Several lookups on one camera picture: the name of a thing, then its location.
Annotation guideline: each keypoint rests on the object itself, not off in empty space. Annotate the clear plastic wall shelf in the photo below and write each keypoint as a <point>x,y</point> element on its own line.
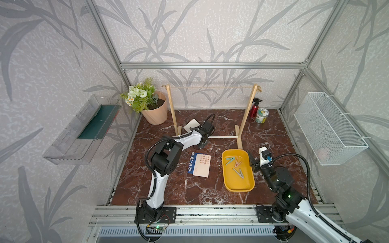
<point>67,149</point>

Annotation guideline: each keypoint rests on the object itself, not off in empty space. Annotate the potted flower plant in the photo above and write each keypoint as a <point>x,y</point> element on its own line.
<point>144,98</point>

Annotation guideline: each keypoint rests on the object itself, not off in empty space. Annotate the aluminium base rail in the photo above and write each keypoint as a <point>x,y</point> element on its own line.
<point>185,215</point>

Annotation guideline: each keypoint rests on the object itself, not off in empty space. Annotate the wooden string rack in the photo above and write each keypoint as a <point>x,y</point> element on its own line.
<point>238,129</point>

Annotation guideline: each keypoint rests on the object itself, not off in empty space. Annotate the white clothespin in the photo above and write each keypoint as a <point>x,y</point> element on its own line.
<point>239,172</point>

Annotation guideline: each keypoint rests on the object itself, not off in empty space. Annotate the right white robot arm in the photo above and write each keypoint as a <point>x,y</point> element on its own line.
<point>293,207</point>

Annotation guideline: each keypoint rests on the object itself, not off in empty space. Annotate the blue calligraphy postcard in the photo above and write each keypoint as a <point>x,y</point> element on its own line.
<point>192,163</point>

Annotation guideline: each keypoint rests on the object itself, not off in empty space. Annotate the yellow plastic tray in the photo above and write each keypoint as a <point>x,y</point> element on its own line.
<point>232,181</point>

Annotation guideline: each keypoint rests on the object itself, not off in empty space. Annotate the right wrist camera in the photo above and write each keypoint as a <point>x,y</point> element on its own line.
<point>266,157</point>

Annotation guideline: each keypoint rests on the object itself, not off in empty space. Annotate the white wire basket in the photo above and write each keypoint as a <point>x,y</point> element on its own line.
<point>332,137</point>

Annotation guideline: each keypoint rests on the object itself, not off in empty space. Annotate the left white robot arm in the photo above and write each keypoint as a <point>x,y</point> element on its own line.
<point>162,159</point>

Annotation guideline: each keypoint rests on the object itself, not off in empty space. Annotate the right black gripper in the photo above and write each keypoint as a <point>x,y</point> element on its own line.
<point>254,163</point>

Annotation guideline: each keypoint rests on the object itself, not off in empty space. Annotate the red spray bottle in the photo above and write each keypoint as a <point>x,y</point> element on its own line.
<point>254,108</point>

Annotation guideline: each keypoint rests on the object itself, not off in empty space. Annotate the circuit board with LED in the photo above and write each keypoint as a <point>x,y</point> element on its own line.
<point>156,229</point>

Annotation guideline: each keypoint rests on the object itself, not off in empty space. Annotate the yellow calligraphy postcard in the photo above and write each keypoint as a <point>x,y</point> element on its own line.
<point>192,124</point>

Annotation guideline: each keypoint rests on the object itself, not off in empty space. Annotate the green-lidded tin can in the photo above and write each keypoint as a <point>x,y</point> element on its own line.
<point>261,115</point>

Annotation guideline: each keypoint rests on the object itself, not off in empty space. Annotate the pink clothespin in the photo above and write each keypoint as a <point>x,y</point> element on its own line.
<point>239,160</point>

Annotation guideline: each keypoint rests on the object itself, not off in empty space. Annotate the green mat in shelf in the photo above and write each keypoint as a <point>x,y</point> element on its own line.
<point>100,123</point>

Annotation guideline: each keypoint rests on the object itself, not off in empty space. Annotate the teal clothespin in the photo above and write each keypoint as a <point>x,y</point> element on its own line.
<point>230,160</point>

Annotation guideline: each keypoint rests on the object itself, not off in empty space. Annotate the cream red-text postcard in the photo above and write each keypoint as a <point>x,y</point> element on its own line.
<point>201,165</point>

